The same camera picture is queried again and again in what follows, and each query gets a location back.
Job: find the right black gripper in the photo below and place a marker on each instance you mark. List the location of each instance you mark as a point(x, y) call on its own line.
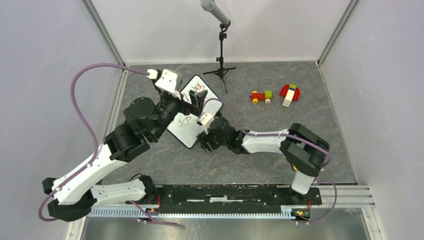
point(203, 138)

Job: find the red white toy block figure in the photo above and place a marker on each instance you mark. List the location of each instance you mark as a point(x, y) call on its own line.
point(290, 93)

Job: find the white whiteboard with red writing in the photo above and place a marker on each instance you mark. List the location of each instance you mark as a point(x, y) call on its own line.
point(184, 127)

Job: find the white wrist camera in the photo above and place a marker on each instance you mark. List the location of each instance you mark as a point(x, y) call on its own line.
point(205, 121)
point(167, 80)

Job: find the grey microphone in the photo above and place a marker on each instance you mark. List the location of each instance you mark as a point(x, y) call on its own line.
point(211, 7)

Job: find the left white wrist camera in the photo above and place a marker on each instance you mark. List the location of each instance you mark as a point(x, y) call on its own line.
point(167, 80)

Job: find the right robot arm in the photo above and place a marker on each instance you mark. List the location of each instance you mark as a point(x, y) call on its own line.
point(303, 149)

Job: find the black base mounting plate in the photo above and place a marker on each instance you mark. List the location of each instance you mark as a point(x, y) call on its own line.
point(228, 199)

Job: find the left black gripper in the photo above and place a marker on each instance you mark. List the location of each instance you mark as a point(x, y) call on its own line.
point(197, 100)

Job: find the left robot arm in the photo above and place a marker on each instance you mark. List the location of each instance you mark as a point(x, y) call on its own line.
point(76, 194)

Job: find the aluminium frame rail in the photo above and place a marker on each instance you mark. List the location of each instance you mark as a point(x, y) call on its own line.
point(339, 196)

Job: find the corner aluminium post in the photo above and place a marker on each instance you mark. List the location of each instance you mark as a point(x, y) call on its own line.
point(337, 31)
point(96, 18)

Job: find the right corner aluminium post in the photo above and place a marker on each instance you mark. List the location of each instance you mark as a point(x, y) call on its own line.
point(337, 31)

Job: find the left corner aluminium post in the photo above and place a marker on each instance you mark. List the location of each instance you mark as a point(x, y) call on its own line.
point(96, 18)

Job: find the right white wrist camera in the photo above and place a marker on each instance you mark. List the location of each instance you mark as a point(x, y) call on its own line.
point(205, 121)

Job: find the black microphone tripod stand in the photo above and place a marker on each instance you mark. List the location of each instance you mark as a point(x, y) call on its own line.
point(221, 71)

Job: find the red toy block car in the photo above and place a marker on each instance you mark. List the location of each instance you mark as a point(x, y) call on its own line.
point(265, 97)

